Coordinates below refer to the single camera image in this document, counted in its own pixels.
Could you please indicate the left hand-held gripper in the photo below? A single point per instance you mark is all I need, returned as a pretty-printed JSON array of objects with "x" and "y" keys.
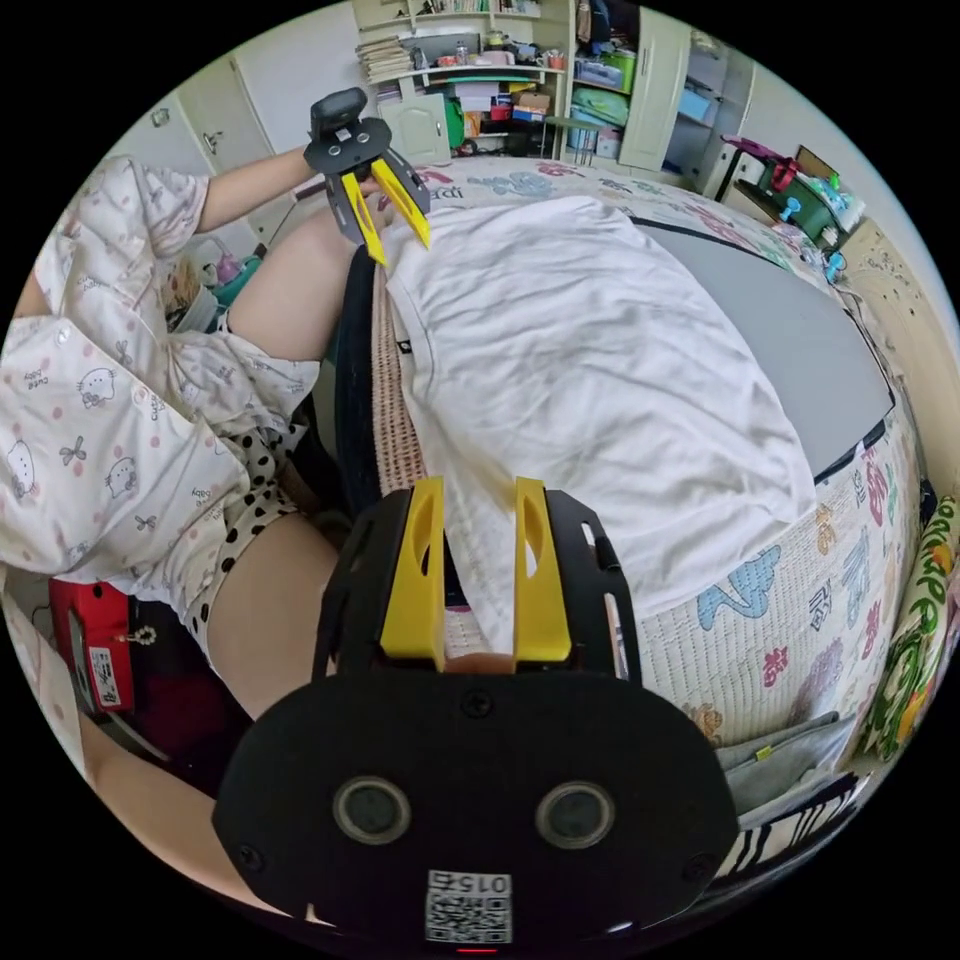
[{"x": 352, "y": 146}]

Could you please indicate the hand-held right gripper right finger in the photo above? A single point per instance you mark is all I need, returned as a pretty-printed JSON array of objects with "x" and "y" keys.
[{"x": 541, "y": 607}]

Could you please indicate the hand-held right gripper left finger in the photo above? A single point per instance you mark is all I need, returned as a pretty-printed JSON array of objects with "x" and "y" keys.
[{"x": 411, "y": 592}]

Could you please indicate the white short sleeve shirt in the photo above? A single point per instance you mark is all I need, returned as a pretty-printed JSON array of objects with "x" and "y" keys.
[{"x": 562, "y": 360}]

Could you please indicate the person's left forearm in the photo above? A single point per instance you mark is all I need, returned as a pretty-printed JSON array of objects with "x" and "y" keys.
[{"x": 255, "y": 184}]

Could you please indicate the person's left hand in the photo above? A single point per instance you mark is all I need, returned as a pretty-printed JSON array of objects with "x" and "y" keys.
[{"x": 382, "y": 208}]

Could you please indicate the desk shelf with books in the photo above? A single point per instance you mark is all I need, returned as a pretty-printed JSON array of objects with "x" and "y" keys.
[{"x": 457, "y": 75}]

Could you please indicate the white wardrobe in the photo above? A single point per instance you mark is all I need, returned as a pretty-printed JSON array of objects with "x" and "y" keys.
[{"x": 225, "y": 105}]

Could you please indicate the green stool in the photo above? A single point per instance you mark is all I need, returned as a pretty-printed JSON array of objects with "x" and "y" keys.
[{"x": 571, "y": 127}]

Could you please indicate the pile of clothes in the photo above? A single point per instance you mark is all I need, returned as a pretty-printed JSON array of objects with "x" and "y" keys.
[{"x": 787, "y": 765}]

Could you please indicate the pale green open cupboard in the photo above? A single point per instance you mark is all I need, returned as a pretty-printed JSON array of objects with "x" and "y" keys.
[{"x": 660, "y": 90}]

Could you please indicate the red carton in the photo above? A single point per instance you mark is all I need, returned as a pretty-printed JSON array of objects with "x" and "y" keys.
[{"x": 90, "y": 645}]

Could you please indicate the person's body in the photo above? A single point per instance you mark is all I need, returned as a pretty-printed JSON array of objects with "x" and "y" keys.
[{"x": 112, "y": 420}]

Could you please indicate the grey flat board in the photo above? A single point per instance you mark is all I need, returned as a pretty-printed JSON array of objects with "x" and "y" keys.
[{"x": 787, "y": 345}]

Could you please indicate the green printed cushion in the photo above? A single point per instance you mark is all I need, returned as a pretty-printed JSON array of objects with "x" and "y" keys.
[{"x": 911, "y": 652}]

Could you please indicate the small cluttered side table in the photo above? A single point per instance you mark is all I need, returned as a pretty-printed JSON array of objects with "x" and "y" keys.
[{"x": 799, "y": 191}]

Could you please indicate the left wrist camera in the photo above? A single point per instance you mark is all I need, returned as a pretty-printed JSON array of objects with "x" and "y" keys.
[{"x": 337, "y": 109}]

